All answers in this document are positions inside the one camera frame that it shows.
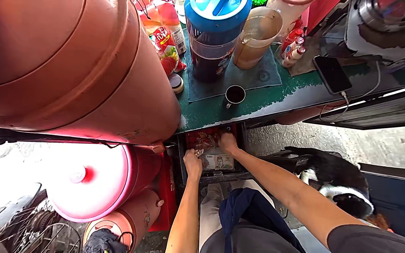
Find dark blue cloth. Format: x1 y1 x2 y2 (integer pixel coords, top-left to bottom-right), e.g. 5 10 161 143
218 187 307 253

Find small jar with dark lid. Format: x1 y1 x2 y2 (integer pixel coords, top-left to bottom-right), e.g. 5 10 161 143
168 73 185 94

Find person's body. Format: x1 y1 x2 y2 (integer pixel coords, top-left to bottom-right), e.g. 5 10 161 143
200 223 405 253

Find black plastic bag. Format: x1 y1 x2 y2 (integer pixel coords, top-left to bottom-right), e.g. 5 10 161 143
83 228 128 253

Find red plastic crate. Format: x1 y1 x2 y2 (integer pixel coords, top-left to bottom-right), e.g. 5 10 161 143
148 155 176 232

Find person's right hand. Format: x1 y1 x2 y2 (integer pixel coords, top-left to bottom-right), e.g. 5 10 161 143
219 131 240 157

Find red yellow printed packet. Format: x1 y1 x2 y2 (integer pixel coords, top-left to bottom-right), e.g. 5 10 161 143
149 26 187 77

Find blue-lidded plastic drink jug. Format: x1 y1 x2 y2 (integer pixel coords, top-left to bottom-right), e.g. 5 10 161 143
184 0 252 83

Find brown translucent plastic pitcher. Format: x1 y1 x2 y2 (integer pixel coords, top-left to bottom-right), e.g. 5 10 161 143
233 6 283 70

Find person's left hand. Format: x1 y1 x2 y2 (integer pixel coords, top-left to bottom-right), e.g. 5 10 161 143
183 148 204 182

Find grey-brown banknote with portrait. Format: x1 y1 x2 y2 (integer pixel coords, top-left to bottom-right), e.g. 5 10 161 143
202 154 235 171

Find small red-capped bottle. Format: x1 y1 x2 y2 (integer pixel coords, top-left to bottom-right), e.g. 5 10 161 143
281 46 306 69
281 37 305 60

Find white charging cable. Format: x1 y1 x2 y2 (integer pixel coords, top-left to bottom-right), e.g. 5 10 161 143
319 60 382 122

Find orange-red plastic bag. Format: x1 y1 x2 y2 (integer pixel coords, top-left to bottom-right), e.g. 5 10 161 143
137 0 187 55

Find red bottle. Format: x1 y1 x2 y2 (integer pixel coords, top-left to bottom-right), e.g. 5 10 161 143
280 27 304 54

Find large reddish-brown plastic barrel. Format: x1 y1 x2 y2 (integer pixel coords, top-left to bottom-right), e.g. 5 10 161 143
0 0 182 153

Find green table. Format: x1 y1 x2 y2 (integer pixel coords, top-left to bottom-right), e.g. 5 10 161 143
175 21 405 135

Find dark wooden bench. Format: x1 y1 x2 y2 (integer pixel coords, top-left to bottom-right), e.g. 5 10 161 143
303 84 405 130

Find small metal cup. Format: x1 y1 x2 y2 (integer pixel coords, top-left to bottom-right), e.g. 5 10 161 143
225 85 246 109

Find red patterned drawer liner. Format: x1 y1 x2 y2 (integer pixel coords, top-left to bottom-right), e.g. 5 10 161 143
185 124 238 152

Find black smartphone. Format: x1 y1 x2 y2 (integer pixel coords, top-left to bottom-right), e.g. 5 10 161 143
312 55 353 95

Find blue-grey cloth mat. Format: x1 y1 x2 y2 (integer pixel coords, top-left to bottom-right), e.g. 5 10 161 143
182 27 283 103

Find bicycle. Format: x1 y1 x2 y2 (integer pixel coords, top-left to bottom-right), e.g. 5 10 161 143
0 183 83 253

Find black drawer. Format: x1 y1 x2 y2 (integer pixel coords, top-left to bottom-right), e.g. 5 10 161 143
176 121 256 187

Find translucent white plastic container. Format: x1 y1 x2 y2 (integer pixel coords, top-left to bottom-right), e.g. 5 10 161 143
266 0 314 44

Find person's legs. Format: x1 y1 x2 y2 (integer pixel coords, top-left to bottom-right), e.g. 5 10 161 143
199 179 275 252

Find person's left forearm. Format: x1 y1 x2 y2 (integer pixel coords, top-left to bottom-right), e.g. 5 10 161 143
165 176 202 253

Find small reddish-brown plastic barrel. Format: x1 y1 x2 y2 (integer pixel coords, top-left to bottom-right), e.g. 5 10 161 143
82 188 165 253

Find person's right forearm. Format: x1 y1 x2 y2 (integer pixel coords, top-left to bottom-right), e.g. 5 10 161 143
233 149 368 250

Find large pink-lidded drum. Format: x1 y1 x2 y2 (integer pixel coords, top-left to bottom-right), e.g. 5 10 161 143
45 143 162 223

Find black and white cat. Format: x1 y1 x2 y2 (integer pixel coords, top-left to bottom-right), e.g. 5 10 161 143
260 146 376 220

